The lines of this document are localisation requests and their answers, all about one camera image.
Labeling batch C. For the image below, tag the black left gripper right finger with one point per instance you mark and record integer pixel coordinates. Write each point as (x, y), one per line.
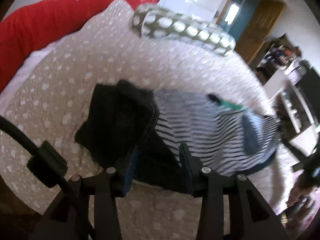
(232, 207)

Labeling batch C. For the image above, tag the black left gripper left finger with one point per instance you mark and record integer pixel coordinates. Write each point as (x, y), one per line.
(86, 208)

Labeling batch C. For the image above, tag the black and white striped pants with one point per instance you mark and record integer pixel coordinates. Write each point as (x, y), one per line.
(225, 137)

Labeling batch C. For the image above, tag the black folded garment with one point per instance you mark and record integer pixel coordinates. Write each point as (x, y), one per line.
(120, 132)

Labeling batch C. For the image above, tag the beige dotted quilt bedspread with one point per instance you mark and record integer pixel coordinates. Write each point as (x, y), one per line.
(52, 102)

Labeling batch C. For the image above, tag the white shelf unit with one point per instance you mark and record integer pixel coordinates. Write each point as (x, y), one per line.
(292, 85)

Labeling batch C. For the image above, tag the white bed sheet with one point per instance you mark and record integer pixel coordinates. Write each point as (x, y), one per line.
(27, 67)

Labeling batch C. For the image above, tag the long red bolster pillow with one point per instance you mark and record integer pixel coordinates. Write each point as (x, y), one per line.
(33, 27)

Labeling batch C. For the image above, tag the teal door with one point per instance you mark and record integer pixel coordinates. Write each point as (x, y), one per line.
(250, 22)

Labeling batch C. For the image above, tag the olive white dotted pillow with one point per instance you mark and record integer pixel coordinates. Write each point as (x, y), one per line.
(159, 22)

